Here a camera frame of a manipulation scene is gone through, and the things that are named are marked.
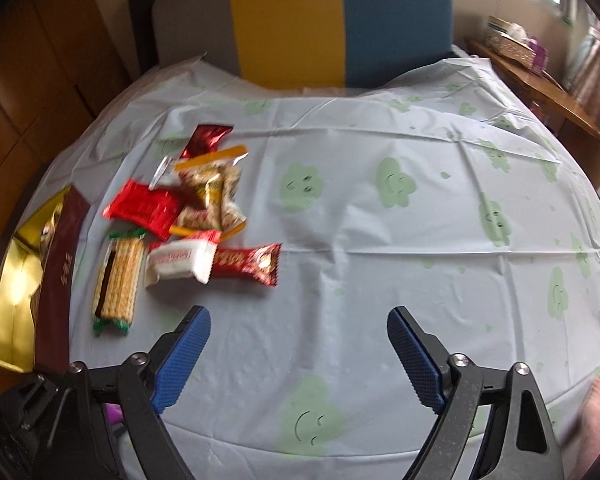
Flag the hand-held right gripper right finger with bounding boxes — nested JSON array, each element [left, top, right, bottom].
[[386, 306, 566, 480]]

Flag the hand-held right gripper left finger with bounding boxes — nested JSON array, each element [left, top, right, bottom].
[[35, 305, 212, 480]]

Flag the white packet red label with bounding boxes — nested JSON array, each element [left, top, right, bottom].
[[144, 231, 222, 288]]

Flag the biscuit packet green ends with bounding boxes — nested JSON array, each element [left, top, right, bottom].
[[91, 227, 147, 337]]

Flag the red snack bar packet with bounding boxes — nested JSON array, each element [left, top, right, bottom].
[[211, 242, 283, 287]]

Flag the gold gift box maroon side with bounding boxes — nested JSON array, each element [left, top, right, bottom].
[[0, 185, 92, 375]]

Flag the bright red snack packet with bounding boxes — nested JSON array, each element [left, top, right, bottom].
[[103, 179, 183, 240]]

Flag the dark red foil packet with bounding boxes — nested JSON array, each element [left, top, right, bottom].
[[179, 124, 233, 160]]

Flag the pale blue smiley tablecloth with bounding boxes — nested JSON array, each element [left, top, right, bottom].
[[30, 52, 600, 461]]

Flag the wooden side table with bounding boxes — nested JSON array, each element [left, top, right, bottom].
[[467, 37, 600, 136]]

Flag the woven basket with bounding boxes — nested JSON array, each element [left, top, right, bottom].
[[482, 30, 538, 66]]

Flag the purple box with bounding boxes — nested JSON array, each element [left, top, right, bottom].
[[529, 42, 550, 75]]

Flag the stack of books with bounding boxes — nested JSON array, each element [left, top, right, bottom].
[[484, 14, 513, 37]]

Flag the grey yellow blue chair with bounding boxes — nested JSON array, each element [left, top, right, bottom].
[[152, 0, 456, 98]]

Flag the black upright post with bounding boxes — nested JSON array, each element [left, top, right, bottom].
[[127, 0, 161, 78]]

